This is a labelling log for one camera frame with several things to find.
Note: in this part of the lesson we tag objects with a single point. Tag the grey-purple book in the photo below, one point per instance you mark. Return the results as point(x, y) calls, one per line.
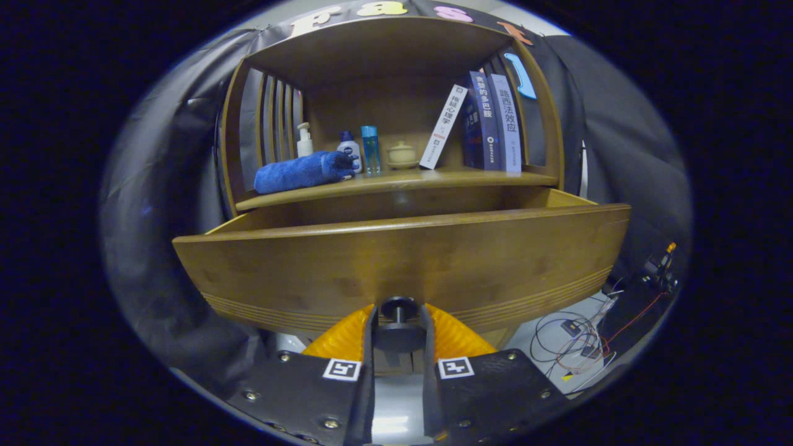
point(509, 130)

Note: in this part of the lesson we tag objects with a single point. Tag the white pump bottle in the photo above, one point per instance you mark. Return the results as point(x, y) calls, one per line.
point(304, 145)

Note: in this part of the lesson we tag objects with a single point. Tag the wooden drawer with black knob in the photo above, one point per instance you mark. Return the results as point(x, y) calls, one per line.
point(403, 260)

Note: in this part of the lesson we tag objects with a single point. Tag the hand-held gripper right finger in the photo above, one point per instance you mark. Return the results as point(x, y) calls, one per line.
point(429, 390)

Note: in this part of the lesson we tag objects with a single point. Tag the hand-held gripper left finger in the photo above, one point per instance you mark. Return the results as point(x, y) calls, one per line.
point(370, 384)

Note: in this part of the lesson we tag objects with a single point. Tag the white lotion bottle blue cap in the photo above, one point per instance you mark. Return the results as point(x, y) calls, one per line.
point(350, 152)

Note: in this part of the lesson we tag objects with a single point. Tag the wooden cabinet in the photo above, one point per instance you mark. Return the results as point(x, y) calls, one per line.
point(384, 105)

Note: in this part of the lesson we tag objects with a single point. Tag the dark blue book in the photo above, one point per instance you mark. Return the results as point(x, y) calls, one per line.
point(483, 124)

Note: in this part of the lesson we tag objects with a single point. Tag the clear blue bottle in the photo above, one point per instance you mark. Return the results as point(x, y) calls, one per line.
point(370, 152)

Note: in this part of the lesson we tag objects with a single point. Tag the white book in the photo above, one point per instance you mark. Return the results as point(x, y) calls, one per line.
point(443, 127)

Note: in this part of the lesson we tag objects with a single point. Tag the beige lidded tea cup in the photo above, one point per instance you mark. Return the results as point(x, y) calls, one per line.
point(403, 153)

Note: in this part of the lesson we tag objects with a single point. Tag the blue rolled towel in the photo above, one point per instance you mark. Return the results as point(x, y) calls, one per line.
point(291, 173)

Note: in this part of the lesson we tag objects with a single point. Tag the wooden countertop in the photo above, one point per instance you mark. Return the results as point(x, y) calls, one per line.
point(403, 179)

